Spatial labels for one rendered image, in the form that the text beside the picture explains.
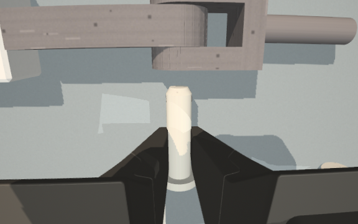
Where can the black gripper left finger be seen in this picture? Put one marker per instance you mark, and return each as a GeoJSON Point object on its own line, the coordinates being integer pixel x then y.
{"type": "Point", "coordinates": [132, 192]}

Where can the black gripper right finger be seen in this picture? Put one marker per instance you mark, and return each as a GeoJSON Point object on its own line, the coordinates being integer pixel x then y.
{"type": "Point", "coordinates": [228, 195]}

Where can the grey metal clevis fork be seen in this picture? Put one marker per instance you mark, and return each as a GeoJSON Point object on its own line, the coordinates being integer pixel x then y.
{"type": "Point", "coordinates": [249, 27]}

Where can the cream headed pin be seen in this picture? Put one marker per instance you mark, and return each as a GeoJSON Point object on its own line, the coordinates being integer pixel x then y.
{"type": "Point", "coordinates": [331, 165]}
{"type": "Point", "coordinates": [178, 109]}

